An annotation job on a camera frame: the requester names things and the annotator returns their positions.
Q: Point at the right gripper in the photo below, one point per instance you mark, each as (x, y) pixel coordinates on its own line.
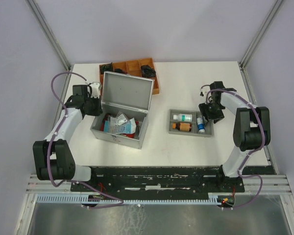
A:
(219, 115)

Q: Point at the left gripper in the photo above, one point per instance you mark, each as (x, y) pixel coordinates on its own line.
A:
(99, 110)

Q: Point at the white blue bandage roll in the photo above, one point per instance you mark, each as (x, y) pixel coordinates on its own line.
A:
(200, 125)

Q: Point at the clear bottle white cap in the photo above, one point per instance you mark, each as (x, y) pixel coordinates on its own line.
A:
(183, 117)

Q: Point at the grey plastic divider tray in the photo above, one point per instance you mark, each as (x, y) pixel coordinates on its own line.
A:
(194, 131)

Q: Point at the brown bottle orange cap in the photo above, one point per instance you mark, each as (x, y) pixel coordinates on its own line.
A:
(182, 126)

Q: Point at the blue cotton swab bag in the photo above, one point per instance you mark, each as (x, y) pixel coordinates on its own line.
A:
(127, 128)

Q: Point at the grey metal first aid box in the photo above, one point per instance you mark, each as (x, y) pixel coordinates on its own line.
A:
(130, 95)

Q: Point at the alcohol wipe packets bag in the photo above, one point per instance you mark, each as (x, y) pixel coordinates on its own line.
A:
(119, 120)

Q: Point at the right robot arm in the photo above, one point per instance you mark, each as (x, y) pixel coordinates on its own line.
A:
(251, 130)

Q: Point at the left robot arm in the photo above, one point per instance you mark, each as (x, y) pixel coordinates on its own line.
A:
(52, 156)

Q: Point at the wooden compartment tray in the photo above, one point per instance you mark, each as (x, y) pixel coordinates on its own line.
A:
(140, 67)

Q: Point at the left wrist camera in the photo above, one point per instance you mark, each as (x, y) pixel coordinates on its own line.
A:
(94, 89)

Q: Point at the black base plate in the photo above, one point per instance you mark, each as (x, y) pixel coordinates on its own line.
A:
(159, 183)

